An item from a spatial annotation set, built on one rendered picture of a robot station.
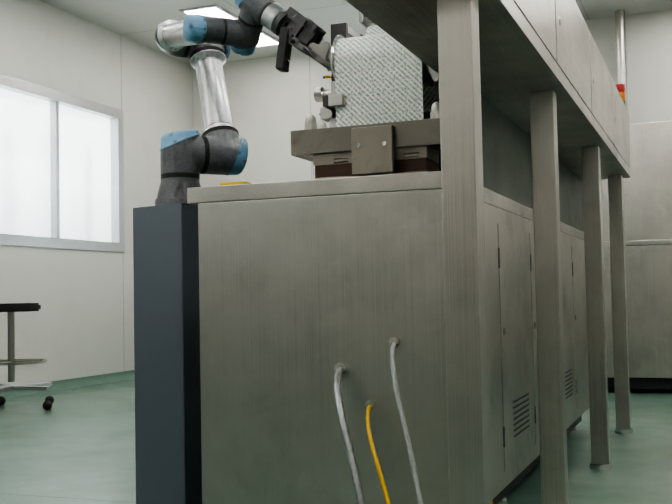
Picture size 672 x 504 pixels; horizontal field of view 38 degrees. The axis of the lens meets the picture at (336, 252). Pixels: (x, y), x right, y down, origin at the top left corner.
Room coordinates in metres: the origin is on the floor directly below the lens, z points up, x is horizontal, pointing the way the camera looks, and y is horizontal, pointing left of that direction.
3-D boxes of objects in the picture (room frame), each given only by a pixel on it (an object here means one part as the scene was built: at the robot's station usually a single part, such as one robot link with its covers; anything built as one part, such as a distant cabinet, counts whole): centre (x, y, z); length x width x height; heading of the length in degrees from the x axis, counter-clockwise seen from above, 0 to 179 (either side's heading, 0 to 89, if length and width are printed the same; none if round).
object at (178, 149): (2.91, 0.46, 1.07); 0.13 x 0.12 x 0.14; 116
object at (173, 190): (2.91, 0.46, 0.95); 0.15 x 0.15 x 0.10
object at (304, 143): (2.36, -0.11, 1.00); 0.40 x 0.16 x 0.06; 69
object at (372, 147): (2.27, -0.09, 0.96); 0.10 x 0.03 x 0.11; 69
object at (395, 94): (2.48, -0.12, 1.11); 0.23 x 0.01 x 0.18; 69
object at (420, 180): (3.45, -0.40, 0.88); 2.52 x 0.66 x 0.04; 159
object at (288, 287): (3.44, -0.41, 0.43); 2.52 x 0.64 x 0.86; 159
